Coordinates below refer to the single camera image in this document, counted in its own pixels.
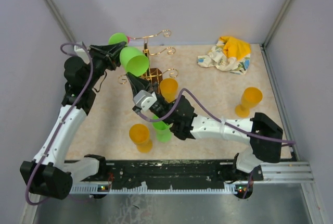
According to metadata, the green wine glass front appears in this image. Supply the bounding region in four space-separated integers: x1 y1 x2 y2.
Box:
152 121 172 143

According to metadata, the green wine glass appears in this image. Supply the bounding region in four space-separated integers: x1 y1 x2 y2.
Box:
152 121 172 143
108 32 149 77

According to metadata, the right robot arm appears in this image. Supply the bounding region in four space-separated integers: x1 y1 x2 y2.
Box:
126 72 283 180

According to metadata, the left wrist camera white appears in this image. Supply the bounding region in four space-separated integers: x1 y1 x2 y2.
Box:
74 42 90 64

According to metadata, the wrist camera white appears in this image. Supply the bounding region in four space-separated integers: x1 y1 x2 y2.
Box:
133 90 157 113
74 42 90 64

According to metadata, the yellow patterned cloth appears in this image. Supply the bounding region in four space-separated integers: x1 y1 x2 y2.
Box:
197 36 251 74

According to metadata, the orange wine glass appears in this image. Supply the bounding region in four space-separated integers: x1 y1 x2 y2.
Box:
159 78 178 103
129 124 152 153
235 87 263 118

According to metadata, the orange wine glass by rack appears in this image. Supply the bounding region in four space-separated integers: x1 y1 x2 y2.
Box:
159 78 178 103

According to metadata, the orange wine glass front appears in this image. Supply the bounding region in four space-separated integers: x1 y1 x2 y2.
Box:
129 124 152 153

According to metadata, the gold wine glass rack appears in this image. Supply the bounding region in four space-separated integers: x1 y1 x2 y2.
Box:
126 29 179 84

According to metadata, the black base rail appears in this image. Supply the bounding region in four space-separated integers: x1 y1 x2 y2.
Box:
70 159 263 198

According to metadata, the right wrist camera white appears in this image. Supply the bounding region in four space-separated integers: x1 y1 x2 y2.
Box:
133 90 157 113

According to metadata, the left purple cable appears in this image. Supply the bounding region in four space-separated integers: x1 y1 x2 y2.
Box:
24 42 95 206

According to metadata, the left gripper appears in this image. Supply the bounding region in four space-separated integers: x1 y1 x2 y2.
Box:
84 41 129 89

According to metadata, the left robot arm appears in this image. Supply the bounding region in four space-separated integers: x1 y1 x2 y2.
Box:
20 41 126 206

